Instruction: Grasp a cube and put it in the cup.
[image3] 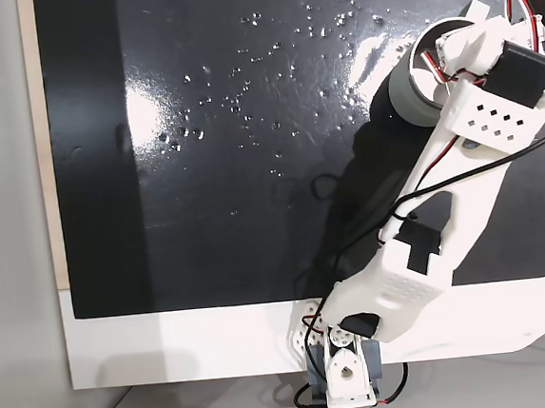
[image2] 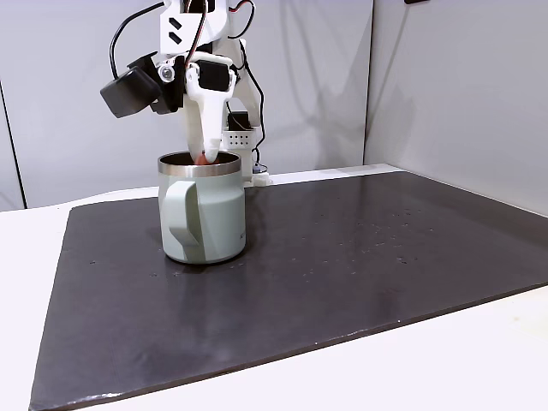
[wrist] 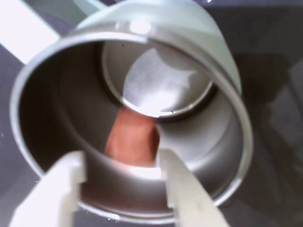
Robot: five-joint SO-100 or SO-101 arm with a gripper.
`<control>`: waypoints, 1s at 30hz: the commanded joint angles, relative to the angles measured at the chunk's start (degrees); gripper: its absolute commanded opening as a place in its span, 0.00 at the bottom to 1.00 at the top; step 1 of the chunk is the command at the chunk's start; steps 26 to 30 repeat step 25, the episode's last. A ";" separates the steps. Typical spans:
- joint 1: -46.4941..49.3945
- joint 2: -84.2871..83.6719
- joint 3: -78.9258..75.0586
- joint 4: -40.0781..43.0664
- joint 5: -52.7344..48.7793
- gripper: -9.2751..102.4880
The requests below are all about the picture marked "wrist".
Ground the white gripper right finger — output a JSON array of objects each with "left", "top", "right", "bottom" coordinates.
[{"left": 159, "top": 148, "right": 232, "bottom": 227}]

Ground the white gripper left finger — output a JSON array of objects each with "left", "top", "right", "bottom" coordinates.
[{"left": 7, "top": 151, "right": 87, "bottom": 227}]

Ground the orange-red cube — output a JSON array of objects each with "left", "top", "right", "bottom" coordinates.
[{"left": 105, "top": 107, "right": 160, "bottom": 169}]

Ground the grey steel cup with handle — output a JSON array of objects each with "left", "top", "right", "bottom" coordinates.
[{"left": 9, "top": 0, "right": 254, "bottom": 225}]

